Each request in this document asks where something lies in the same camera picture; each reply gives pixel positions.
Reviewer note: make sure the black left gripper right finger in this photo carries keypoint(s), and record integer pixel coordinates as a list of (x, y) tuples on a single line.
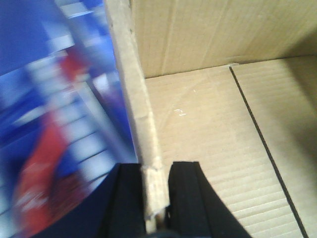
[(196, 211)]

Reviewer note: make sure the red snack package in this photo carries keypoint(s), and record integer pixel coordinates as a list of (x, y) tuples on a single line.
[(48, 186)]

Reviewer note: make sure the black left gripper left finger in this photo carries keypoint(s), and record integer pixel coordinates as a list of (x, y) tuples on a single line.
[(113, 210)]

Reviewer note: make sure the brown cardboard carton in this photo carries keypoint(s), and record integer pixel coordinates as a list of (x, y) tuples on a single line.
[(232, 85)]

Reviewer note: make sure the blue plastic bin below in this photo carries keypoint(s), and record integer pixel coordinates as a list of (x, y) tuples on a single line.
[(59, 53)]

